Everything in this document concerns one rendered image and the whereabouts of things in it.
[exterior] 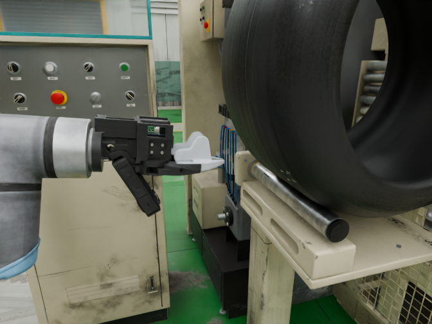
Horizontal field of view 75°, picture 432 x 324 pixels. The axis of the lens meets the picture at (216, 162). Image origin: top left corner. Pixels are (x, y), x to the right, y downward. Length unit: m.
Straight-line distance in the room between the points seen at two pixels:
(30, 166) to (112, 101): 0.72
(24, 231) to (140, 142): 0.19
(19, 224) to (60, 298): 1.02
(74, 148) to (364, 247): 0.60
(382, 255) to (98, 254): 1.03
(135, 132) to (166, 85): 9.11
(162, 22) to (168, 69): 1.34
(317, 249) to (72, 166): 0.43
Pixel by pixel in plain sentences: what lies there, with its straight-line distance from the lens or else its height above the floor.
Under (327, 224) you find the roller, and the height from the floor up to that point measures 0.91.
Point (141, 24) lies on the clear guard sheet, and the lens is 1.12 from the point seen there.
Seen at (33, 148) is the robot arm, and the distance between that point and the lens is 0.44.
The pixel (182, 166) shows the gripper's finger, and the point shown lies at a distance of 0.45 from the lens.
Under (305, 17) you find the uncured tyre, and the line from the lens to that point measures 0.41.
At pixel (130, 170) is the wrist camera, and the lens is 0.46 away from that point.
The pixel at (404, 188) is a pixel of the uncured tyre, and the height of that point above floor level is 0.98.
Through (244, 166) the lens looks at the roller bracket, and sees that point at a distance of 0.80.
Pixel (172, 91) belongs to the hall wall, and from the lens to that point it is 9.57.
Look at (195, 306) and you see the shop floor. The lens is 1.65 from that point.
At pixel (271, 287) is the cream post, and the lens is 1.11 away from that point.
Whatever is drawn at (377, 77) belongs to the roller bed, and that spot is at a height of 1.14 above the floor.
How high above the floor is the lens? 1.17
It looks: 18 degrees down
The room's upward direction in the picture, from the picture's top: straight up
